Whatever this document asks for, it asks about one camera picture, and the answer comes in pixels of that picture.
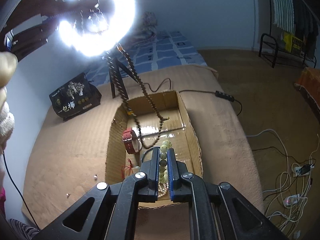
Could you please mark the dark hanging clothes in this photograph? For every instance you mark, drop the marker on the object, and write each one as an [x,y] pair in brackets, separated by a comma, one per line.
[306,27]

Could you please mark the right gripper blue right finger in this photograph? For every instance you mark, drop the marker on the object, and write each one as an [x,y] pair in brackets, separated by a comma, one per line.
[176,187]

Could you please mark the black printed gift bag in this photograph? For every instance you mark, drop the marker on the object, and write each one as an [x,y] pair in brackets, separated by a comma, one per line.
[75,97]

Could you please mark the black clothes rack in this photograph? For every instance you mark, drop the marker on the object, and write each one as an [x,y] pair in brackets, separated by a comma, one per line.
[293,32]

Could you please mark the blue patterned bed sheet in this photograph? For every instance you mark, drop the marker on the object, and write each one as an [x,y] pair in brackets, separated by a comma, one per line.
[166,50]

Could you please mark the white power strip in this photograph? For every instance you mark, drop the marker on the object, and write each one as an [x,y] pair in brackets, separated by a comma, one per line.
[290,201]

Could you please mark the orange covered furniture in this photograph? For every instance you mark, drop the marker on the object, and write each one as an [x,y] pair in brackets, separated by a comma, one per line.
[308,85]

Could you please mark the open cardboard box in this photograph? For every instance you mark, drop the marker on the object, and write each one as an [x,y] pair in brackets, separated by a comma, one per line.
[122,172]

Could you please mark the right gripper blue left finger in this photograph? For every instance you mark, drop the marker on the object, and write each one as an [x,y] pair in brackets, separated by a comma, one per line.
[150,166]

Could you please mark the striped hanging towel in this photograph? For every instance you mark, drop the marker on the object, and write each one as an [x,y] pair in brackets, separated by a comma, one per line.
[283,15]

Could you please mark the black tripod stand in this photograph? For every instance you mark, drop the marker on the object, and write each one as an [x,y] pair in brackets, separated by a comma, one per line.
[115,69]

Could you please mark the white ring light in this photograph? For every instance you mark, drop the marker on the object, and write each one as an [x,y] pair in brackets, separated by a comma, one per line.
[97,30]

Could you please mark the gloved left hand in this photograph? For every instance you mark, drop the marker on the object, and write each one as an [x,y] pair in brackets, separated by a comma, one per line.
[8,67]

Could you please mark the yellow box on rack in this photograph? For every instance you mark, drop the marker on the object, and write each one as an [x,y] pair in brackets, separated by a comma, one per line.
[292,44]

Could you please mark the folded floral quilt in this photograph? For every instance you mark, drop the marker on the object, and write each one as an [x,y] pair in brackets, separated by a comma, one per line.
[142,32]

